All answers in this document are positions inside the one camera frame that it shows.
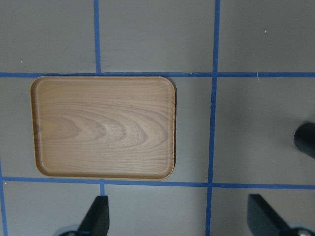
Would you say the dark wine bottle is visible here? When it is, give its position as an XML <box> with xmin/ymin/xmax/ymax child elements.
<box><xmin>294</xmin><ymin>122</ymin><xmax>315</xmax><ymax>159</ymax></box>

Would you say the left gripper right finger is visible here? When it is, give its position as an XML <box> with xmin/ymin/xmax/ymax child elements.
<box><xmin>247</xmin><ymin>194</ymin><xmax>294</xmax><ymax>236</ymax></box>

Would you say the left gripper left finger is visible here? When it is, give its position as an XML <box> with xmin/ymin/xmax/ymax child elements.
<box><xmin>78</xmin><ymin>196</ymin><xmax>110</xmax><ymax>236</ymax></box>

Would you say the wooden tray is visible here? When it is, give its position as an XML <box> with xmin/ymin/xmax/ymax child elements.
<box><xmin>30</xmin><ymin>76</ymin><xmax>176</xmax><ymax>180</ymax></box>

